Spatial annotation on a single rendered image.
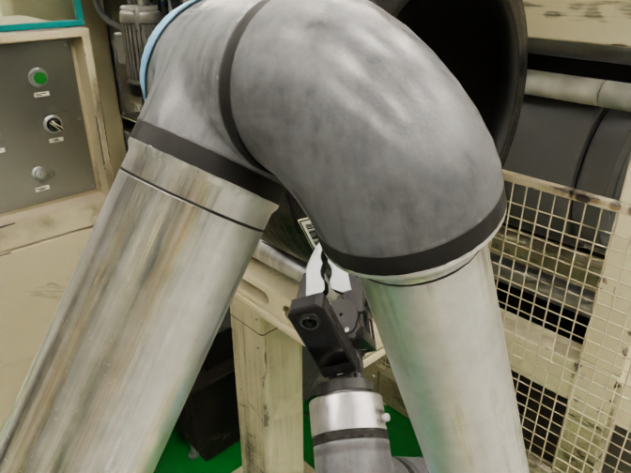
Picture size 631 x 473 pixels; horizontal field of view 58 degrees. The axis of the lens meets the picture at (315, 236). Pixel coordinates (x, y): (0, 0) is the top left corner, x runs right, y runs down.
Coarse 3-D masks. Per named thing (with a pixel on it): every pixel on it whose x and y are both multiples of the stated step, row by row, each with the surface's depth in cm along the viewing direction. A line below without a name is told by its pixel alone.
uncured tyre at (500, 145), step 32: (384, 0) 69; (416, 0) 109; (448, 0) 104; (480, 0) 99; (512, 0) 88; (416, 32) 113; (448, 32) 109; (480, 32) 104; (512, 32) 91; (448, 64) 113; (480, 64) 108; (512, 64) 95; (480, 96) 110; (512, 96) 98; (512, 128) 101; (288, 192) 74; (288, 224) 78
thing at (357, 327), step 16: (336, 304) 72; (352, 304) 71; (352, 320) 70; (368, 320) 76; (352, 336) 70; (368, 336) 74; (368, 352) 76; (320, 384) 68; (336, 384) 67; (352, 384) 67; (368, 384) 68
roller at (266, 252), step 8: (256, 248) 106; (264, 248) 104; (272, 248) 103; (256, 256) 106; (264, 256) 104; (272, 256) 102; (280, 256) 101; (288, 256) 101; (272, 264) 103; (280, 264) 101; (288, 264) 100; (296, 264) 99; (304, 264) 98; (288, 272) 100; (296, 272) 98; (304, 272) 97; (296, 280) 99; (328, 280) 94; (328, 296) 93; (336, 296) 92
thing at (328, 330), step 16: (304, 304) 64; (320, 304) 64; (304, 320) 64; (320, 320) 64; (336, 320) 66; (304, 336) 66; (320, 336) 66; (336, 336) 65; (320, 352) 67; (336, 352) 67; (352, 352) 68; (320, 368) 69; (336, 368) 68; (352, 368) 68
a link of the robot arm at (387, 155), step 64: (320, 0) 30; (256, 64) 30; (320, 64) 28; (384, 64) 28; (256, 128) 31; (320, 128) 28; (384, 128) 28; (448, 128) 29; (320, 192) 30; (384, 192) 28; (448, 192) 29; (384, 256) 30; (448, 256) 30; (384, 320) 36; (448, 320) 35; (448, 384) 38; (512, 384) 42; (448, 448) 43; (512, 448) 44
